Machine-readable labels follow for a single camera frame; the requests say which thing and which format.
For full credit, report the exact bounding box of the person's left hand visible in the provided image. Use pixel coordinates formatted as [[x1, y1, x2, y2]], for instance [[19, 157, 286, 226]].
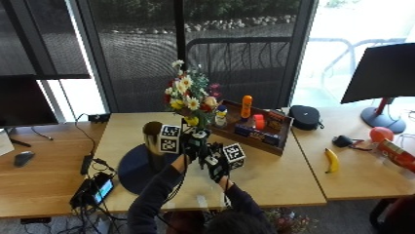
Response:
[[180, 129, 213, 163]]

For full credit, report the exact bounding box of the mixed flower bouquet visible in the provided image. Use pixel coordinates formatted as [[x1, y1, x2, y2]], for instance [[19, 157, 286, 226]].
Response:
[[163, 59, 222, 133]]

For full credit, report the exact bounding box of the white marker cube right glove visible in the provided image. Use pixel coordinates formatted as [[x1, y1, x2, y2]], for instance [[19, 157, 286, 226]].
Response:
[[222, 142, 248, 171]]

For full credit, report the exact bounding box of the white marker cube glove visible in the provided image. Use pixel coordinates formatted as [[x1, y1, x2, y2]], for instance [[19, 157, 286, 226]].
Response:
[[157, 124, 183, 155], [222, 142, 248, 171]]

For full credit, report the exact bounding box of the white marker cube left glove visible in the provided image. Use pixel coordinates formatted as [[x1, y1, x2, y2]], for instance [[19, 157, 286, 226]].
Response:
[[157, 124, 183, 155]]

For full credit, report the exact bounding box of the white bottle with blue cap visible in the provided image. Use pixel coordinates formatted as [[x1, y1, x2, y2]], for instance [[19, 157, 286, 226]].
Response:
[[214, 104, 230, 129]]

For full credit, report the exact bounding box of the metallic cylinder vase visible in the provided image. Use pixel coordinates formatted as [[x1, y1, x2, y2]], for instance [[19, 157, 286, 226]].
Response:
[[141, 121, 167, 164]]

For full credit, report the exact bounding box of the dark blue box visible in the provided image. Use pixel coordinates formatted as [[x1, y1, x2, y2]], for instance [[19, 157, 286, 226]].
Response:
[[261, 133, 284, 146], [233, 124, 257, 137]]

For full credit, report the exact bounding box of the dark wooden tray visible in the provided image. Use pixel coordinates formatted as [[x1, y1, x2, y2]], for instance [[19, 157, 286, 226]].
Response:
[[210, 98, 296, 157]]

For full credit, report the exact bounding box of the red cup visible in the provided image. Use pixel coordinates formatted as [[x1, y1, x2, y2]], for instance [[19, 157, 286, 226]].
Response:
[[252, 113, 266, 131]]

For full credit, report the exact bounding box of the orange bottle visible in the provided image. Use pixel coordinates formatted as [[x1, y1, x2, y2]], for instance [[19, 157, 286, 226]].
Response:
[[240, 95, 254, 120]]

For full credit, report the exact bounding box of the dark blue round mat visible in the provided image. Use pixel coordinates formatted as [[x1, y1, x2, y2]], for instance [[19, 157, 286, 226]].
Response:
[[117, 143, 181, 195]]

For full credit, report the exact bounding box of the brown orange box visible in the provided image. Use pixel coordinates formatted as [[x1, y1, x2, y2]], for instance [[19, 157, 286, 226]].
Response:
[[266, 110, 286, 132]]

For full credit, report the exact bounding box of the small black box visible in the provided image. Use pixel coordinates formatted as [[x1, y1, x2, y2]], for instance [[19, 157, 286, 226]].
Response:
[[87, 113, 112, 124]]

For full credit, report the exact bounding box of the black zip case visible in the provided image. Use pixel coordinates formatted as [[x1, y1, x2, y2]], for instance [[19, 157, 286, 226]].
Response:
[[286, 104, 325, 132]]

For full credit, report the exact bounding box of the black power adapter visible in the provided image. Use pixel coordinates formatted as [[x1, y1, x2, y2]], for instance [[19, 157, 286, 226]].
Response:
[[79, 154, 95, 176]]

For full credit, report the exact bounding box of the bunch of flowers on floor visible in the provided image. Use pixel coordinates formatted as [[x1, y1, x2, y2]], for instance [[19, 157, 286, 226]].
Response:
[[264, 208, 320, 234]]

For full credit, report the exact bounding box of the yellow banana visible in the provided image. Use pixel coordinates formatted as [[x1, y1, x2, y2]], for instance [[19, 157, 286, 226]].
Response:
[[325, 147, 341, 175]]

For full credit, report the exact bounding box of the black device with lit screen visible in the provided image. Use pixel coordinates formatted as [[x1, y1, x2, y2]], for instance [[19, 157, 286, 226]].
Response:
[[69, 171, 117, 211]]

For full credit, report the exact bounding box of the orange ball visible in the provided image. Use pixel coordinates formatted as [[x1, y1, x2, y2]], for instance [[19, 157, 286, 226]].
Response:
[[369, 126, 395, 143]]

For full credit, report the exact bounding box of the grey computer mouse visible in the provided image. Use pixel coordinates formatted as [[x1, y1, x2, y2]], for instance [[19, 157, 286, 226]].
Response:
[[14, 150, 36, 169]]

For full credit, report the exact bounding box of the red cylindrical can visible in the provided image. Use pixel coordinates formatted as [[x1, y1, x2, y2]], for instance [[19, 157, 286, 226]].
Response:
[[375, 138, 415, 174]]

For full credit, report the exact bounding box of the white paper sheet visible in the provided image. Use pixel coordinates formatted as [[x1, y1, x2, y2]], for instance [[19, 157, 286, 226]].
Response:
[[0, 128, 16, 157]]

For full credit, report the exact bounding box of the dark red chair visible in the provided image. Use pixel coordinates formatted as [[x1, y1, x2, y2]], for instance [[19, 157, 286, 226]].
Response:
[[369, 194, 415, 234]]

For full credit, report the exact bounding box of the black monitor with red stand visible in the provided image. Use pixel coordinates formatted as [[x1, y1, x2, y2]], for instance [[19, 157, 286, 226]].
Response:
[[339, 42, 415, 135]]

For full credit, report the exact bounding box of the black cable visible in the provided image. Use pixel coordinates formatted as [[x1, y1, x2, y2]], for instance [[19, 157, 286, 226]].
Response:
[[75, 112, 99, 157]]

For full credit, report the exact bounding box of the small black pouch red strap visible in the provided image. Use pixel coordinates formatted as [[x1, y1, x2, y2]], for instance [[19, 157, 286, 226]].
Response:
[[332, 135, 374, 152]]

